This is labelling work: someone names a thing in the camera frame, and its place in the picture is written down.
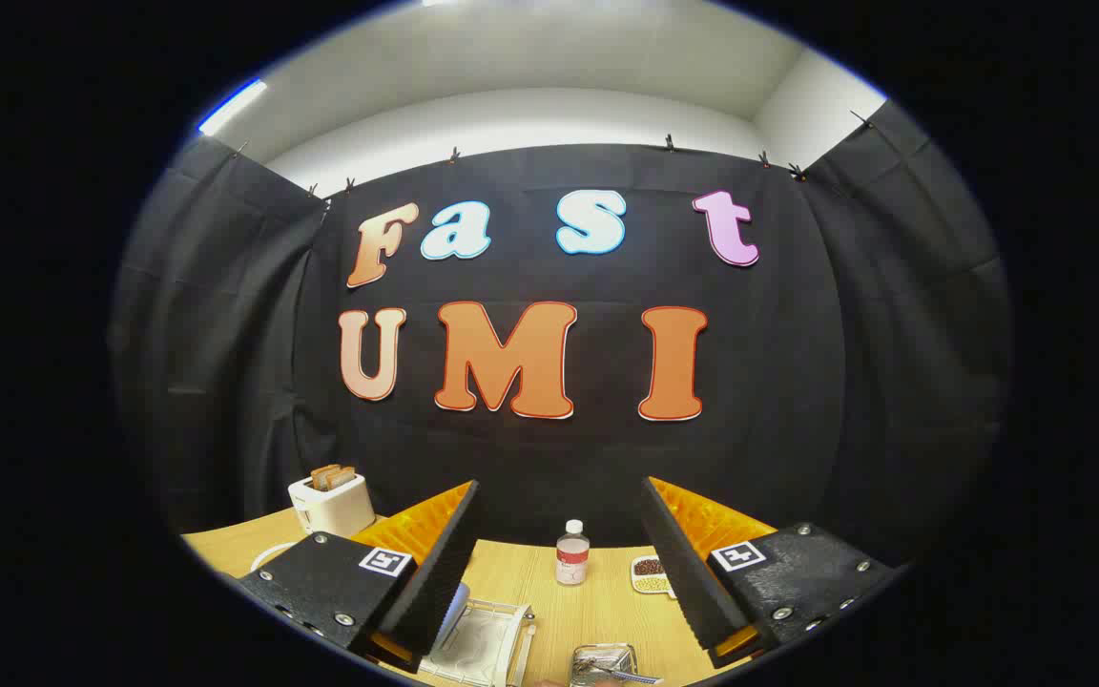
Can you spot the pile of yellow beans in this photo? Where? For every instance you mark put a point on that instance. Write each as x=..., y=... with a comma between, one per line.
x=651, y=584

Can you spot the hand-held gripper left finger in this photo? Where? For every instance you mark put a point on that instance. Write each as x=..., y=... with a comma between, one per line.
x=445, y=563

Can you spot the pile of red beans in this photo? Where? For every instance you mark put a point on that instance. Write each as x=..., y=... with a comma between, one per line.
x=648, y=567

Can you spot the toasted bread slice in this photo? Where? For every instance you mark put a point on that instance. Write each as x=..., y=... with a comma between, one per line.
x=323, y=475
x=344, y=476

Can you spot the white divided dish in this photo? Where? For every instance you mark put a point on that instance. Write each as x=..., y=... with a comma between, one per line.
x=640, y=580

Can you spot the white drip tray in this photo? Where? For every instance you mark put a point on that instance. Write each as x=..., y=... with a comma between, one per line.
x=483, y=641

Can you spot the blue plate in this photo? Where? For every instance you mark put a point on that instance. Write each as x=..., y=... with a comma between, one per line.
x=458, y=611

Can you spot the row of black cloth clips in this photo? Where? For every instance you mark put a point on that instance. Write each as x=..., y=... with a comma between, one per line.
x=669, y=142

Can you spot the ceiling light strip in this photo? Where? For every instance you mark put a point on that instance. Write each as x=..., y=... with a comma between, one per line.
x=230, y=107

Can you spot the clear bottle with red label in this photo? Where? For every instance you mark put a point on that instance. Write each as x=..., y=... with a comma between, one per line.
x=571, y=558

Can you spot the white toaster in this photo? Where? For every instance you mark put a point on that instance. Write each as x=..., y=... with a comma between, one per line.
x=335, y=510

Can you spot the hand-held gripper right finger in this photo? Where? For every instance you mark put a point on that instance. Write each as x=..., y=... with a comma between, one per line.
x=678, y=563

